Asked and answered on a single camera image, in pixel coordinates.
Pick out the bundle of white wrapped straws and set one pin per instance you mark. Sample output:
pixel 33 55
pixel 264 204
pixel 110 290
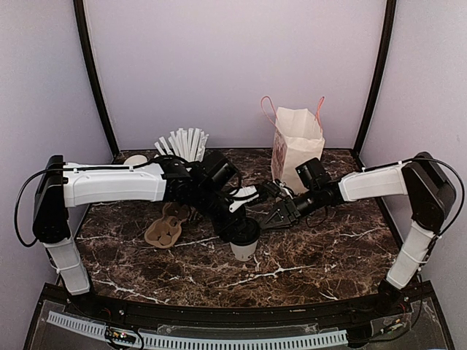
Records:
pixel 189 144

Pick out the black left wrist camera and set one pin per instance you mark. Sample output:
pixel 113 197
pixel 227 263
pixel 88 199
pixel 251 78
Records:
pixel 219 170

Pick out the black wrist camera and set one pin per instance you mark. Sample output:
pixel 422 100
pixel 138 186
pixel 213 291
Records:
pixel 219 170
pixel 312 174

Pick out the black table front rail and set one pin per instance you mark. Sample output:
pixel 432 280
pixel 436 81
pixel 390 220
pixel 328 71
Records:
pixel 354 312

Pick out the single black cup lid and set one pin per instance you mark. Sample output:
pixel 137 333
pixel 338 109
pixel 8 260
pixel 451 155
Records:
pixel 246 235

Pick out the black right frame post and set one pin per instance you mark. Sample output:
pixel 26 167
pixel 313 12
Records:
pixel 376 82

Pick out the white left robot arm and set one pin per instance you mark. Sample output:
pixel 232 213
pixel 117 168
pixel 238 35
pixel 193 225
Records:
pixel 165 179

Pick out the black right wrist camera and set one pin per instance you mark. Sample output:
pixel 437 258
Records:
pixel 312 174

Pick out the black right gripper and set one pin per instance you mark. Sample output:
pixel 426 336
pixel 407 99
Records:
pixel 288 213

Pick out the white paper takeout bag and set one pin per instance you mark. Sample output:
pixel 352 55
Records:
pixel 298 137

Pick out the stack of white paper cups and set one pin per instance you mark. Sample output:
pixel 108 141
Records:
pixel 135 160

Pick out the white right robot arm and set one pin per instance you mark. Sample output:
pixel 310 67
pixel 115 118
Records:
pixel 421 179

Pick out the white slotted cable duct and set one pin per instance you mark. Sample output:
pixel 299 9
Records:
pixel 184 337

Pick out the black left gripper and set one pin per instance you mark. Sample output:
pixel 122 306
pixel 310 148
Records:
pixel 226 229

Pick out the white paper coffee cup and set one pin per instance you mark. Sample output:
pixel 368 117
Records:
pixel 243 253

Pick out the black left frame post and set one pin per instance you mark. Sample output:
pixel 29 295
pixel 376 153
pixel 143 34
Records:
pixel 93 77

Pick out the black frame post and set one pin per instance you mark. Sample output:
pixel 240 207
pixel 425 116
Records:
pixel 93 77
pixel 376 82

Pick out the brown cardboard cup carrier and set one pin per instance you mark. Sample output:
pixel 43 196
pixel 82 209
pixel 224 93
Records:
pixel 165 232

